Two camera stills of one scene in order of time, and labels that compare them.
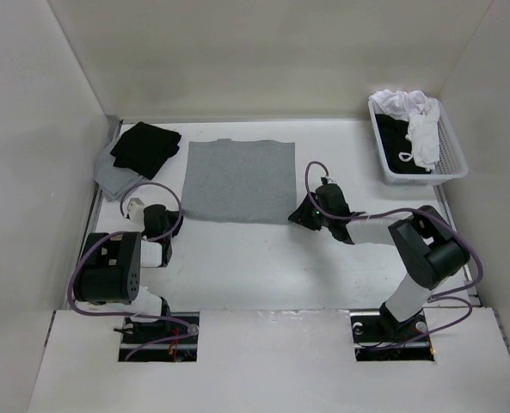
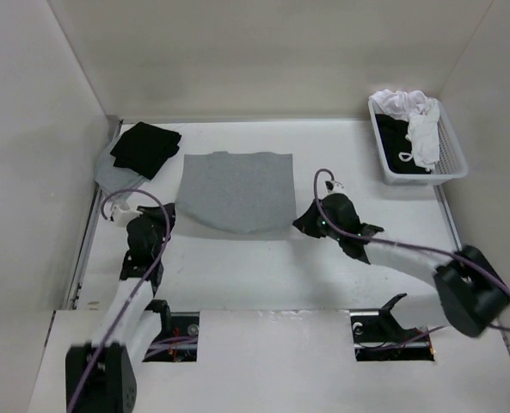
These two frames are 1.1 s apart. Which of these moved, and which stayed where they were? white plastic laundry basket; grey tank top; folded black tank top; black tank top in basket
Moved: grey tank top
Stayed: white plastic laundry basket; folded black tank top; black tank top in basket
